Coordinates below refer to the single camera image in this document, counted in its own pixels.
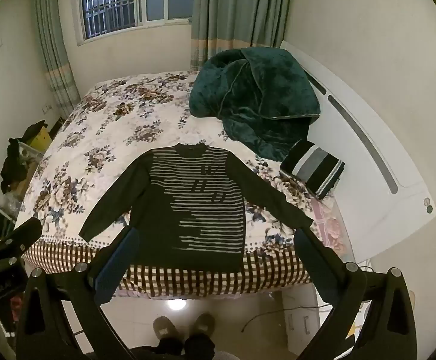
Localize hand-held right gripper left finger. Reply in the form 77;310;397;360
15;227;141;360

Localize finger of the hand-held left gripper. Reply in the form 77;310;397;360
0;217;43;271

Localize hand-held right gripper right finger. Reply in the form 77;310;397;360
293;228;417;360

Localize dark striped sweater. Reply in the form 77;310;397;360
78;142;314;272

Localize folded striped clothes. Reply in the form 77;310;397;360
280;139;346;200

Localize pink floral sheet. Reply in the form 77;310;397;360
313;198;353;260

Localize dark clothing pile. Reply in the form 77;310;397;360
0;120;48;194

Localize grey slipper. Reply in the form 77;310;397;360
191;313;215;338
153;317;181;342

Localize white plastic basket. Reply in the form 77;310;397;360
15;142;43;166

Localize yellow box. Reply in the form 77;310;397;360
28;125;52;154

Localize floral bedspread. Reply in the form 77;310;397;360
17;70;353;301

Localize white headboard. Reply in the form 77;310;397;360
280;40;436;263

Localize green plush blanket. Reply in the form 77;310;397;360
188;47;321;162

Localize barred window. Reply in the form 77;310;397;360
77;0;203;46

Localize black floor cable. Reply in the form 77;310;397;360
240;305;333;334

